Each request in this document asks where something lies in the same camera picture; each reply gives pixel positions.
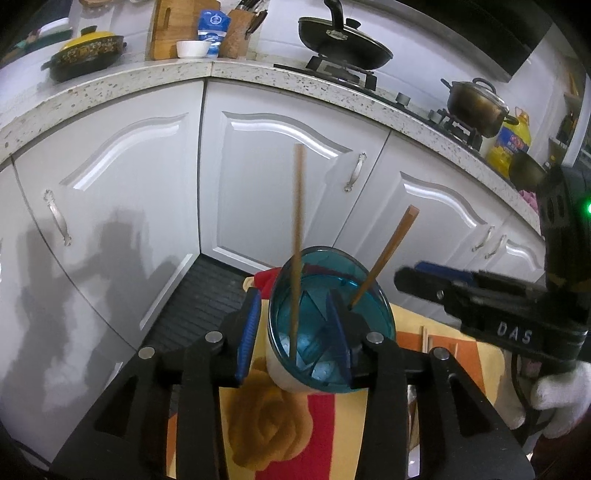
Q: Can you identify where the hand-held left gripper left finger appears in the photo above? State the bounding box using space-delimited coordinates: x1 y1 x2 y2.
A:
51 286 264 480

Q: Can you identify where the wooden knife block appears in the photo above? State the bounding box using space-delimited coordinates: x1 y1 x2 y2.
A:
218 0 269 60

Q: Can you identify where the wooden cutting board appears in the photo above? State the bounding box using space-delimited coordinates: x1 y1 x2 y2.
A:
148 0 208 61

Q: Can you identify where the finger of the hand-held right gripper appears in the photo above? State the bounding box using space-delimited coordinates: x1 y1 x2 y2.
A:
416 262 546 296
394 267 462 324

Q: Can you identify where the dark metal bowl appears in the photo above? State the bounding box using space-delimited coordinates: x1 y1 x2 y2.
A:
508 152 550 190

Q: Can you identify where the silver cabinet handle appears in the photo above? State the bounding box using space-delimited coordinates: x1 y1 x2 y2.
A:
43 188 72 247
344 153 368 192
485 234 507 260
471 224 495 252

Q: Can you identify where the white cabinet door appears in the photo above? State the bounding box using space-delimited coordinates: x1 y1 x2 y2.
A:
198 78 393 278
485 215 550 289
11 78 205 344
332 131 520 305
0 164 134 462

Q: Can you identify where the black cable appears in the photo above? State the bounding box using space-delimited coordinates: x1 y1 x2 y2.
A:
508 346 546 437

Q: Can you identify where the blue white utensil cup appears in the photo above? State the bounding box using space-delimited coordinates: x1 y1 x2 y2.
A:
267 247 397 395

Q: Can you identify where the person's right hand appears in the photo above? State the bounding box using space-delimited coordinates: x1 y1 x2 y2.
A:
531 357 591 439

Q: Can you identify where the black range hood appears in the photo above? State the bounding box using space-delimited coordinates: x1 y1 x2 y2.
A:
383 0 555 79

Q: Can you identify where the black gas stove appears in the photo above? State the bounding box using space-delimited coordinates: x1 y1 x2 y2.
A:
273 55 485 153

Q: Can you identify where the black casserole with yellow lid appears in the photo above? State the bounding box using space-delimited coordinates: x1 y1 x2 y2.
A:
41 25 127 84

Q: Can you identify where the brass pot with lid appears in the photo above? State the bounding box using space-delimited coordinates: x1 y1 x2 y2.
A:
441 78 520 138

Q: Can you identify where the black ribbed floor mat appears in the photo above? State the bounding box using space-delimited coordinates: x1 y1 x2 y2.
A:
141 254 259 365

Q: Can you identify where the red yellow checked cloth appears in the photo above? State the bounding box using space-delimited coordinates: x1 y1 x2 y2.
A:
166 272 518 480

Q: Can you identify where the black wok with lid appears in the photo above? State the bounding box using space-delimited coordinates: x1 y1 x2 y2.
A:
298 0 394 70

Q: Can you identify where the blue white bag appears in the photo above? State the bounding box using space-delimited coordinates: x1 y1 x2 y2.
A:
198 9 232 58

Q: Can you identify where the yellow oil bottle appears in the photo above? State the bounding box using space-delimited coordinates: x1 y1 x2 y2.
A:
486 107 533 178

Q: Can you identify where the dark brown wooden chopstick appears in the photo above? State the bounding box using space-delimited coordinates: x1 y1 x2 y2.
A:
350 206 420 309

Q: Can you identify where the small white bowl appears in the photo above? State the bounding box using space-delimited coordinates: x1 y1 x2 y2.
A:
176 40 212 59

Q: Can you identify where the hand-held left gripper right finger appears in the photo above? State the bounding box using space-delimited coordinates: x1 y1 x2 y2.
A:
325 291 536 480

